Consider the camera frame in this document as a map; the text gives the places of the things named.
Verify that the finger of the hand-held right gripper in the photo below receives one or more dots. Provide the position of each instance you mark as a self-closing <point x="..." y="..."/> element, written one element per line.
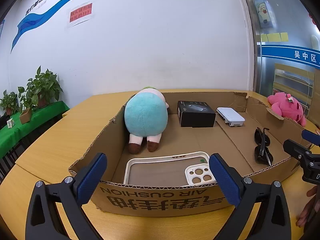
<point x="310" y="136"/>
<point x="296" y="150"/>

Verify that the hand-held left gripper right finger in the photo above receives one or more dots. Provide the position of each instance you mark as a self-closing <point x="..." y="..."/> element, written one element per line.
<point x="225" y="180"/>

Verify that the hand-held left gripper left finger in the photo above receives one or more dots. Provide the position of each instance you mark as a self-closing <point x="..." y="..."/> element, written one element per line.
<point x="91" y="177"/>

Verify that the white phone case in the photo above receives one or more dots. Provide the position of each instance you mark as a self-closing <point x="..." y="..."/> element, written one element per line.
<point x="128" y="171"/>

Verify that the black sunglasses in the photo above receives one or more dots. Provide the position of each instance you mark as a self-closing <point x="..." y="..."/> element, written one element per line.
<point x="260" y="137"/>

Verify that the long cardboard box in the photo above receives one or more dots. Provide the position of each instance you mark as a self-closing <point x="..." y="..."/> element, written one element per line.
<point x="162" y="200"/>

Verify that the black charger box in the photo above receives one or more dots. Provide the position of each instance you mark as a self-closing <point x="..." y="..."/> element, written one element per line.
<point x="197" y="118"/>

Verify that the wooden desktop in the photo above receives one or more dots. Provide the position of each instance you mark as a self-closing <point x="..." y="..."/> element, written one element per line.
<point x="50" y="152"/>

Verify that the person's right hand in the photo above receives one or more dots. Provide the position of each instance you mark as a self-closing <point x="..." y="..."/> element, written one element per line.
<point x="308" y="205"/>

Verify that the pink bear plush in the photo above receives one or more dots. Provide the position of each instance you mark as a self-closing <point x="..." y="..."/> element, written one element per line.
<point x="285" y="105"/>

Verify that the yellow shelf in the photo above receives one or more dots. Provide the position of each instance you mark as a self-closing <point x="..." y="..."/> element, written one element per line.
<point x="292" y="80"/>

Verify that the white power bank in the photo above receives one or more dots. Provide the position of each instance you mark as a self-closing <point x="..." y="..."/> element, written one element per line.
<point x="230" y="115"/>

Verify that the green table cloth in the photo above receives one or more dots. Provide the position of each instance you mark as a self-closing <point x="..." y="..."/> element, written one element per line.
<point x="37" y="120"/>

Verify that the dark chair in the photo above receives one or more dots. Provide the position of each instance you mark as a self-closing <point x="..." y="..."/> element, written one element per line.
<point x="11" y="162"/>

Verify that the teal and pink pig plush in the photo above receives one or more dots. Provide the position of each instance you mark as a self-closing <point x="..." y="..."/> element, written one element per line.
<point x="146" y="115"/>

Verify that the small cardboard box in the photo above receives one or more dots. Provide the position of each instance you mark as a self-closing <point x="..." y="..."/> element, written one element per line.
<point x="25" y="117"/>

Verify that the small white box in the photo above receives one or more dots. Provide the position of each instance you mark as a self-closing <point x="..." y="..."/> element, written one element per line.
<point x="10" y="123"/>

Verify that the yellow sticky note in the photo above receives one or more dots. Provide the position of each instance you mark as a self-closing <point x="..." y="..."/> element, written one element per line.
<point x="270" y="37"/>
<point x="284" y="36"/>
<point x="277" y="37"/>
<point x="264" y="38"/>

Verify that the large potted green plant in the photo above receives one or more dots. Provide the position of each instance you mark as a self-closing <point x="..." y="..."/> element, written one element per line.
<point x="45" y="85"/>

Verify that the medium potted green plant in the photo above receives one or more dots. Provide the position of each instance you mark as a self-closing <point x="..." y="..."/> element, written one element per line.
<point x="25" y="97"/>

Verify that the small potted green plant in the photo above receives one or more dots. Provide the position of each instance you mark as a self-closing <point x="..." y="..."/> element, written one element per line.
<point x="8" y="102"/>

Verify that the red window sticker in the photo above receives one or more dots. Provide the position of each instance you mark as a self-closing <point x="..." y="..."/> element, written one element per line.
<point x="315" y="22"/>

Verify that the cartoon animal poster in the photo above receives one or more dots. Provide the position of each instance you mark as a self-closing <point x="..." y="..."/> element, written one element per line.
<point x="263" y="12"/>

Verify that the white door frame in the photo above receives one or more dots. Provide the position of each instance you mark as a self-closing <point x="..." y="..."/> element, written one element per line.
<point x="250" y="55"/>

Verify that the red paper wall sign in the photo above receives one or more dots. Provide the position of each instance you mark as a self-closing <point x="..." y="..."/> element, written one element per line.
<point x="80" y="13"/>

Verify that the blue wall decal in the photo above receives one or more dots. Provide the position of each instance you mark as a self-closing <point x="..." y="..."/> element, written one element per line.
<point x="30" y="21"/>

